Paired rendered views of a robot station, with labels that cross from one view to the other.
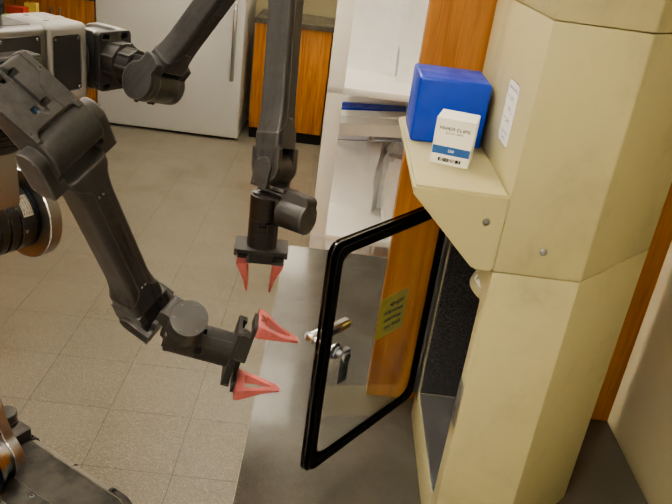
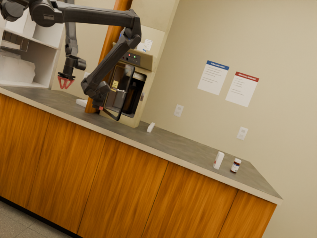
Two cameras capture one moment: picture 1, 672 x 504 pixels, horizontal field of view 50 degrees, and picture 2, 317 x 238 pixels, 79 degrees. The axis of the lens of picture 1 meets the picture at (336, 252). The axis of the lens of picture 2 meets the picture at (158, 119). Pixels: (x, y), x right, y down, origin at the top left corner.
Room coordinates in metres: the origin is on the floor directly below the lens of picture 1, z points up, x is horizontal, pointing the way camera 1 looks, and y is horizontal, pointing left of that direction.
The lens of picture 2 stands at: (0.36, 1.25, 1.30)
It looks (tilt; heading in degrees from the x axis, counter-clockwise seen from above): 9 degrees down; 281
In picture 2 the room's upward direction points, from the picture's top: 19 degrees clockwise
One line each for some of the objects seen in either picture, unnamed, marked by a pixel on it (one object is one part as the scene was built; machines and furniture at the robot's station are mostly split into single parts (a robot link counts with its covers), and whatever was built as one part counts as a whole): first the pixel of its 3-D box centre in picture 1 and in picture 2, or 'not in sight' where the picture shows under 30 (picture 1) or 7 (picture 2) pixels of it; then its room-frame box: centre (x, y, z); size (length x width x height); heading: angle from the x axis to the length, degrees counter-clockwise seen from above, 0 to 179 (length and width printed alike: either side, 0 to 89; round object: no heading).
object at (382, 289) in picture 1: (377, 332); (116, 89); (0.99, -0.08, 1.19); 0.30 x 0.01 x 0.40; 143
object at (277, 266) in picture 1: (264, 269); (66, 82); (1.24, 0.13, 1.14); 0.07 x 0.07 x 0.09; 5
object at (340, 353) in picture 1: (340, 365); not in sight; (0.89, -0.03, 1.18); 0.02 x 0.02 x 0.06; 53
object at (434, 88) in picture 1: (446, 104); not in sight; (1.03, -0.13, 1.56); 0.10 x 0.10 x 0.09; 2
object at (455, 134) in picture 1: (455, 138); (142, 47); (0.91, -0.13, 1.54); 0.05 x 0.05 x 0.06; 77
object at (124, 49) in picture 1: (124, 63); not in sight; (1.48, 0.49, 1.45); 0.09 x 0.08 x 0.12; 152
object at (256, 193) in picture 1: (267, 206); (70, 62); (1.24, 0.14, 1.28); 0.07 x 0.06 x 0.07; 62
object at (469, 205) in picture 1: (440, 184); (133, 56); (0.96, -0.13, 1.46); 0.32 x 0.11 x 0.10; 2
